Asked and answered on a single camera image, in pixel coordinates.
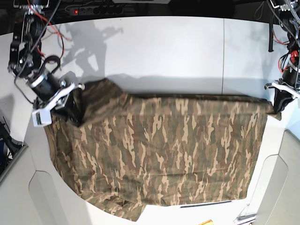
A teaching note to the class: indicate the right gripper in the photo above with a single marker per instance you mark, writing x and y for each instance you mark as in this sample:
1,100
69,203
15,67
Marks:
62,96

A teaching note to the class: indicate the black equipment at left edge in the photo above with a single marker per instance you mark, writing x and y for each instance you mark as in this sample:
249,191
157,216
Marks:
8,147

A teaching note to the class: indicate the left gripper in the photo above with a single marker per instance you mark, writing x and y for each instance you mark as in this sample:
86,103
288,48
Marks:
286,88

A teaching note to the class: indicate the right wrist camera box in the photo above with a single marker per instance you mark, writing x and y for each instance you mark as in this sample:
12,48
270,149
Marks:
41,117

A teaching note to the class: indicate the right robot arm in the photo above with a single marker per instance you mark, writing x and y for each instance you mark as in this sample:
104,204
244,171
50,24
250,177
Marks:
27,62

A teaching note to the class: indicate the grey stapler tool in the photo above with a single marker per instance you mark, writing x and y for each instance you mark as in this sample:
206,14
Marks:
243,218

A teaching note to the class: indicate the camouflage T-shirt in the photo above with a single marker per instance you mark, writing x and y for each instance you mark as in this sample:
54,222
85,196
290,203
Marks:
159,149

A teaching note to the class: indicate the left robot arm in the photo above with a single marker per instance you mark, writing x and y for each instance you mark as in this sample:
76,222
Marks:
287,13

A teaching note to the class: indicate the orange object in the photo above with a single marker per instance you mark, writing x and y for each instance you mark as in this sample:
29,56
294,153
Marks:
208,222

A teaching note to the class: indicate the black power strip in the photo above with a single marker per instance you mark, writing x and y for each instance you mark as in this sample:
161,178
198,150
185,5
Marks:
73,11

